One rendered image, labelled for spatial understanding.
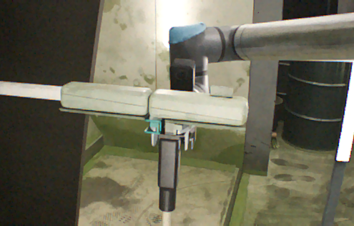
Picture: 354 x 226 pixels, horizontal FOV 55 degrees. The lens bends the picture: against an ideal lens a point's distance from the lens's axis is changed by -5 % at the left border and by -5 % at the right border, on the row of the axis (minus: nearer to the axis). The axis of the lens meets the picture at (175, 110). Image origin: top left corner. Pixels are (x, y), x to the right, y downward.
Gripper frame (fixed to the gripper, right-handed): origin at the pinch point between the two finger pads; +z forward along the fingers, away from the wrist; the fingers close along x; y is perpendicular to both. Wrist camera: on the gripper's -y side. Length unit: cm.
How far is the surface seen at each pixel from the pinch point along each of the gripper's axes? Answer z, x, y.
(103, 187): -149, 64, 96
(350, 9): -629, -217, -57
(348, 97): -92, -59, 9
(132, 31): -190, 60, -3
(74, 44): -24.8, 27.7, -8.9
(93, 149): -186, 85, 86
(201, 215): -130, -3, 94
